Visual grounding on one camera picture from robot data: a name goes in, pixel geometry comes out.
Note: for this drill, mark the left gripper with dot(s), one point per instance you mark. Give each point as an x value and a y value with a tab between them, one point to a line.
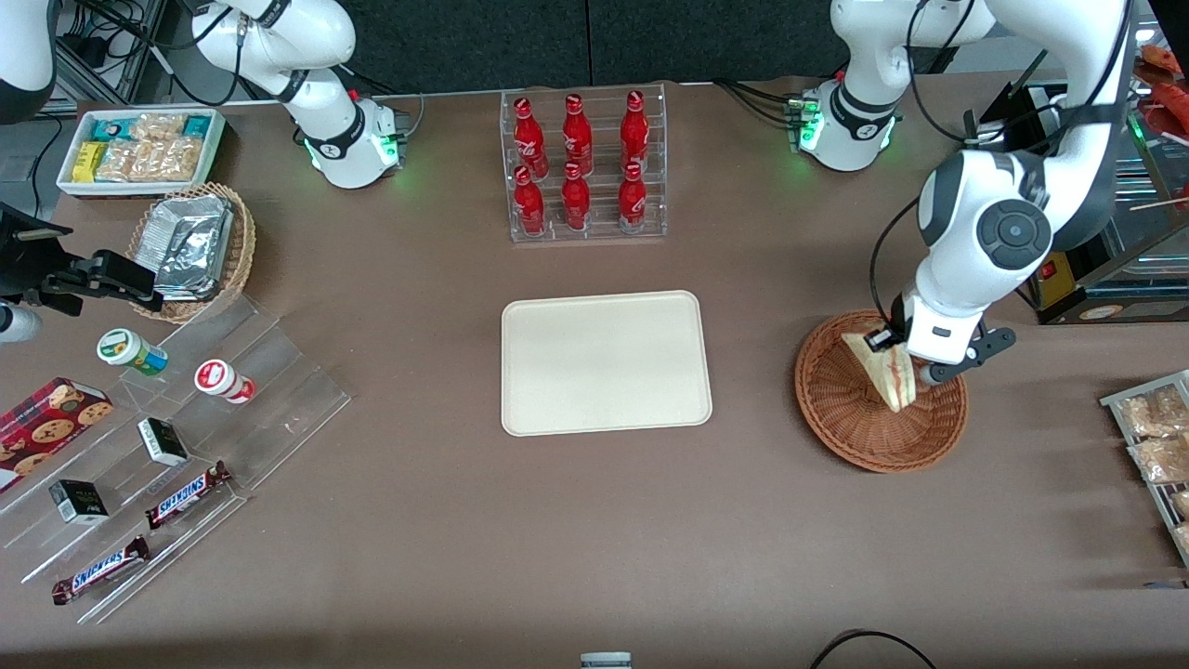
883	336

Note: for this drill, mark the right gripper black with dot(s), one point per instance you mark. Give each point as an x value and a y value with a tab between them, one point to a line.
30	267

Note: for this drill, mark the triangular sandwich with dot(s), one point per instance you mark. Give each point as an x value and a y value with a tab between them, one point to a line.
887	381

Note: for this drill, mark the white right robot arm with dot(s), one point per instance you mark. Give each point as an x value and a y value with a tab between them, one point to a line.
344	139

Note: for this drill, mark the brown wicker basket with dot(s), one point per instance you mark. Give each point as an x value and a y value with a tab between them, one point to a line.
864	437

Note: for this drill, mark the light wicker basket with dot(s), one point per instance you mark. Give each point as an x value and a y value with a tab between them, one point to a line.
241	251

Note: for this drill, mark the grey snack tray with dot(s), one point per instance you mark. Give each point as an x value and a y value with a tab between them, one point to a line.
1111	403

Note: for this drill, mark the cream plastic tray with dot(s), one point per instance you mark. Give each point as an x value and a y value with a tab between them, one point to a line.
604	362

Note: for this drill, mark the green label white jar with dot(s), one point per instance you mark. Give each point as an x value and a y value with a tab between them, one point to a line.
119	346

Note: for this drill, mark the silver foil packet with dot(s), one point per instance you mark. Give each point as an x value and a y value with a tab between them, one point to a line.
190	246
186	293

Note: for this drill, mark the white plastic snack bin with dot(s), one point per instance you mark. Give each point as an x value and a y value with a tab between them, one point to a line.
130	191

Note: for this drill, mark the yellow snack pack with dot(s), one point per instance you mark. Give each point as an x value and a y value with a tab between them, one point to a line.
88	163

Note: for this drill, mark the clear cracker bag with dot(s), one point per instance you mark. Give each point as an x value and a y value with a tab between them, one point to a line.
175	158
121	160
158	127

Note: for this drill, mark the red tartan cookie box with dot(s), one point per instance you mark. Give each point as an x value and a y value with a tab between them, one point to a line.
46	427

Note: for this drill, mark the red lid white jar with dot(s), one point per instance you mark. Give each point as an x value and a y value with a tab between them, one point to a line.
215	376

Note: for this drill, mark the teal snack pack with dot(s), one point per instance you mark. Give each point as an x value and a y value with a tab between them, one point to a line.
197	125
110	128

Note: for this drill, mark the black carton with white label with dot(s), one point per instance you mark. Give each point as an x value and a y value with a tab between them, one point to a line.
163	441

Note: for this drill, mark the small black carton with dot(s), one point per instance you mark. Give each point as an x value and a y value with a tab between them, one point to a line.
82	502

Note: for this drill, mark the clear acrylic tiered stand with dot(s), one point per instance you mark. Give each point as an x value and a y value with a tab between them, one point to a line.
279	400

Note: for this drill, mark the clear pastry bag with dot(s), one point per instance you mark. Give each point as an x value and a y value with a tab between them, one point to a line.
1163	460
1182	504
1152	413
1184	539

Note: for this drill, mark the Snickers chocolate bar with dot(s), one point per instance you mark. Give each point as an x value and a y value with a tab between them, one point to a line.
97	571
186	495

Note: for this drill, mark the red cola bottle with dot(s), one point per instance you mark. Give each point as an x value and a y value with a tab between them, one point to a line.
576	200
530	206
578	135
634	130
529	139
633	200

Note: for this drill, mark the clear acrylic bottle rack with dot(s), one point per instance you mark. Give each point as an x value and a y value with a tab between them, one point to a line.
604	228

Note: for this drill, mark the small grey device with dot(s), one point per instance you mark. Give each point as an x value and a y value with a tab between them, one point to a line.
606	662

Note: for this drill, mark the metal frame rack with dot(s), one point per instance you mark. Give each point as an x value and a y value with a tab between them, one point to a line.
139	46

